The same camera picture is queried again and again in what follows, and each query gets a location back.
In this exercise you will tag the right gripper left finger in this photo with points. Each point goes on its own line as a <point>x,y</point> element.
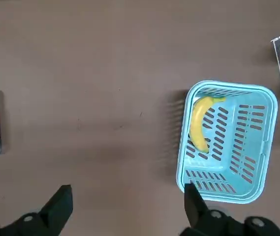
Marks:
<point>53,209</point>

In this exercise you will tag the light blue plastic basket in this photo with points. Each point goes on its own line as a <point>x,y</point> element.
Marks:
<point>229,137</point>

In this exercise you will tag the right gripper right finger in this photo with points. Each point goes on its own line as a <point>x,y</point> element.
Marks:
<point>198,214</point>

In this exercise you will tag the yellow banana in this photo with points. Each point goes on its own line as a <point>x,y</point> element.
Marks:
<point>196,123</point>

